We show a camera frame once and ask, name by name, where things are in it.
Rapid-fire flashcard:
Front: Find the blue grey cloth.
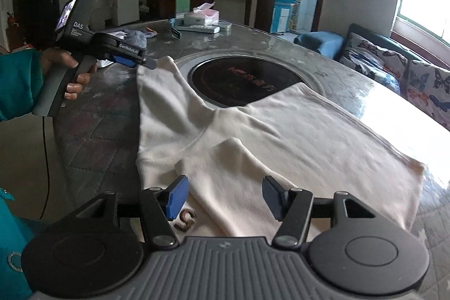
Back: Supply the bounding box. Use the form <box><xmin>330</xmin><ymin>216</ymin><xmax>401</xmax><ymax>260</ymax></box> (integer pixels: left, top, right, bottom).
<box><xmin>114</xmin><ymin>28</ymin><xmax>157</xmax><ymax>46</ymax></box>

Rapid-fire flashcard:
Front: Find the white tissue box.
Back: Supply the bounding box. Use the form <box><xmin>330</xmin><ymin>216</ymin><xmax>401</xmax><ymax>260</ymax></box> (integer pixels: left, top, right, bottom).
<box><xmin>183</xmin><ymin>2</ymin><xmax>220</xmax><ymax>27</ymax></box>

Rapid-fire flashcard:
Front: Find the cream long-sleeved top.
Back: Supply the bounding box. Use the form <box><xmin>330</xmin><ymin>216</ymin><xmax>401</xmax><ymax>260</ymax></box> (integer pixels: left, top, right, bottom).
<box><xmin>135</xmin><ymin>56</ymin><xmax>428</xmax><ymax>241</ymax></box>

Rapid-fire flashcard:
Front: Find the blue corner sofa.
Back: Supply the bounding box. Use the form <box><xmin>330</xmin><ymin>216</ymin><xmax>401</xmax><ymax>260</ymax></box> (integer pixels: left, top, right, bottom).
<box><xmin>293</xmin><ymin>22</ymin><xmax>450</xmax><ymax>132</ymax></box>

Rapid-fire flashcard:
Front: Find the light blue cabinet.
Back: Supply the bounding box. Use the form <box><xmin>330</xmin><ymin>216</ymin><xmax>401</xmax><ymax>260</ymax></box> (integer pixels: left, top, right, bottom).
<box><xmin>271</xmin><ymin>0</ymin><xmax>299</xmax><ymax>33</ymax></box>

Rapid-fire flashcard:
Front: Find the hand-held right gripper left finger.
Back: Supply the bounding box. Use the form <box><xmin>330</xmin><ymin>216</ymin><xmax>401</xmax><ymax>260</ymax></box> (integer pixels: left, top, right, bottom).
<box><xmin>82</xmin><ymin>174</ymin><xmax>190</xmax><ymax>249</ymax></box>

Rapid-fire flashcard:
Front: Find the black cable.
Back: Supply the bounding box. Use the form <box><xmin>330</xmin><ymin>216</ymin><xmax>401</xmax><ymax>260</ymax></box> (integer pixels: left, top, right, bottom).
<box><xmin>41</xmin><ymin>115</ymin><xmax>50</xmax><ymax>220</ymax></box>

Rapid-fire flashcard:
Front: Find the large butterfly print pillow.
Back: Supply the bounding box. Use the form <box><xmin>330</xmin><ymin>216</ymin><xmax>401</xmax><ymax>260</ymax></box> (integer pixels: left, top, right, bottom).
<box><xmin>404</xmin><ymin>59</ymin><xmax>450</xmax><ymax>130</ymax></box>

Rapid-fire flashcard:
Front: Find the white flat case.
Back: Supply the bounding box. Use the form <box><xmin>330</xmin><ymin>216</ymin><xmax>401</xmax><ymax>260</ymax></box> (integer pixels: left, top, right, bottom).
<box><xmin>176</xmin><ymin>22</ymin><xmax>233</xmax><ymax>34</ymax></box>

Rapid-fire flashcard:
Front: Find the person's teal jacket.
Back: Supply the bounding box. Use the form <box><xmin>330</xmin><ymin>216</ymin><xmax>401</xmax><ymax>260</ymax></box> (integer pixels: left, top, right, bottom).
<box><xmin>0</xmin><ymin>186</ymin><xmax>46</xmax><ymax>300</ymax></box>

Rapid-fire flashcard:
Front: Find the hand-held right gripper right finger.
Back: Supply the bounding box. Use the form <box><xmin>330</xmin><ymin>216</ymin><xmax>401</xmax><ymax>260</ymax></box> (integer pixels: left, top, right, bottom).
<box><xmin>262</xmin><ymin>175</ymin><xmax>375</xmax><ymax>249</ymax></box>

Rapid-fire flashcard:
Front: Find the person's left hand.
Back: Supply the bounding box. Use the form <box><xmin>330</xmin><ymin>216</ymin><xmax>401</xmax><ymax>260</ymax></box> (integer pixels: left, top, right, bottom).
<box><xmin>40</xmin><ymin>49</ymin><xmax>98</xmax><ymax>100</ymax></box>

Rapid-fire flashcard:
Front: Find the person's left forearm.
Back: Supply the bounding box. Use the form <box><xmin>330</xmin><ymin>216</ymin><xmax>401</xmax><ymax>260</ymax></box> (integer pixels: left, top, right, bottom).
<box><xmin>0</xmin><ymin>49</ymin><xmax>44</xmax><ymax>121</ymax></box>

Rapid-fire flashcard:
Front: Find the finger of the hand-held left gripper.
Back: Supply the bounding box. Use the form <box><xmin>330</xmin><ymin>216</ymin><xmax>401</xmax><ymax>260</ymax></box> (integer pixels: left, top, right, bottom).
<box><xmin>112</xmin><ymin>53</ymin><xmax>157</xmax><ymax>70</ymax></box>

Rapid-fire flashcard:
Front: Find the dark wooden door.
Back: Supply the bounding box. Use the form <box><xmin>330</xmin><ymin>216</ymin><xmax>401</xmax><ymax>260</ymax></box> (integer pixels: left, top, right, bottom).
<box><xmin>12</xmin><ymin>0</ymin><xmax>59</xmax><ymax>51</ymax></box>

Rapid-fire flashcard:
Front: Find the round built-in induction cooktop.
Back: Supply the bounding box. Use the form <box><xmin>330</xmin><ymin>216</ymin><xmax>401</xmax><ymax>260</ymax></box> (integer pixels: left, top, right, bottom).
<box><xmin>174</xmin><ymin>49</ymin><xmax>329</xmax><ymax>111</ymax></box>

